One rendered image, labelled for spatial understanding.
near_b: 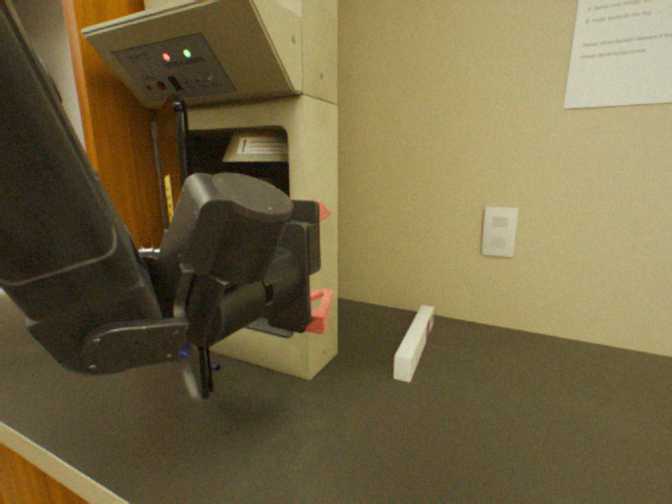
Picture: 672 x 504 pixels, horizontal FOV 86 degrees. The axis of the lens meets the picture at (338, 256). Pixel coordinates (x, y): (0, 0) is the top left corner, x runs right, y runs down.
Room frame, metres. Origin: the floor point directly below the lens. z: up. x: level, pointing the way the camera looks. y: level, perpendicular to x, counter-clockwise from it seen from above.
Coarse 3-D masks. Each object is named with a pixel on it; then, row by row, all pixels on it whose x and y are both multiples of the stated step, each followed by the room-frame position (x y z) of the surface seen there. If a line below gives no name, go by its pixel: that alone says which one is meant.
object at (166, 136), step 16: (176, 96) 0.44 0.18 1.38; (160, 112) 0.57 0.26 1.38; (176, 112) 0.44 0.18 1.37; (160, 128) 0.59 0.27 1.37; (176, 128) 0.43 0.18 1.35; (160, 144) 0.62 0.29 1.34; (176, 144) 0.44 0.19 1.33; (160, 160) 0.65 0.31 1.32; (176, 160) 0.45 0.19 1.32; (176, 176) 0.47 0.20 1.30; (176, 192) 0.48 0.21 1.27; (192, 352) 0.49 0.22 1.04; (192, 368) 0.52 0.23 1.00
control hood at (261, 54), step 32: (192, 0) 0.51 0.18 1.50; (224, 0) 0.49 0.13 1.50; (256, 0) 0.48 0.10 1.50; (96, 32) 0.60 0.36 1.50; (128, 32) 0.57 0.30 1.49; (160, 32) 0.55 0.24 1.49; (192, 32) 0.54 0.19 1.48; (224, 32) 0.52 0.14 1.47; (256, 32) 0.50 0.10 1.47; (288, 32) 0.54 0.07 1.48; (224, 64) 0.56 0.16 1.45; (256, 64) 0.54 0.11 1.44; (288, 64) 0.54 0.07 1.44; (224, 96) 0.60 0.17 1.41; (256, 96) 0.59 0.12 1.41
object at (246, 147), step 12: (240, 132) 0.67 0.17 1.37; (252, 132) 0.66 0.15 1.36; (264, 132) 0.65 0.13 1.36; (276, 132) 0.66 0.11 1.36; (240, 144) 0.66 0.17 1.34; (252, 144) 0.65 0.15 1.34; (264, 144) 0.65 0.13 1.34; (276, 144) 0.65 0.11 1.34; (228, 156) 0.67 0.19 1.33; (240, 156) 0.65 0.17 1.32; (252, 156) 0.64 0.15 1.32; (264, 156) 0.64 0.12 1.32; (276, 156) 0.64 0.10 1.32; (288, 156) 0.65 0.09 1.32
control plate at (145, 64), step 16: (144, 48) 0.58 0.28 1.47; (160, 48) 0.57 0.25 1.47; (176, 48) 0.56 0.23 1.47; (192, 48) 0.55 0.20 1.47; (208, 48) 0.54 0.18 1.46; (128, 64) 0.62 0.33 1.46; (144, 64) 0.61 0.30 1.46; (160, 64) 0.60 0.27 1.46; (176, 64) 0.59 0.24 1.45; (192, 64) 0.58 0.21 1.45; (208, 64) 0.56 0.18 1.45; (144, 80) 0.64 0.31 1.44; (160, 80) 0.62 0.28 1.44; (192, 80) 0.60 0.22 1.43; (208, 80) 0.59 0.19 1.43; (224, 80) 0.58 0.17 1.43; (160, 96) 0.65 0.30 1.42; (192, 96) 0.63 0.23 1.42
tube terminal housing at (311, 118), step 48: (144, 0) 0.71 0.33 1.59; (288, 0) 0.58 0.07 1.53; (336, 0) 0.66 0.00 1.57; (336, 48) 0.66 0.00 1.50; (288, 96) 0.58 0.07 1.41; (336, 96) 0.66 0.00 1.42; (288, 144) 0.58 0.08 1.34; (336, 144) 0.66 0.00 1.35; (336, 192) 0.66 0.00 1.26; (336, 240) 0.66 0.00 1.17; (336, 288) 0.66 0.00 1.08; (240, 336) 0.64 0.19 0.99; (336, 336) 0.66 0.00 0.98
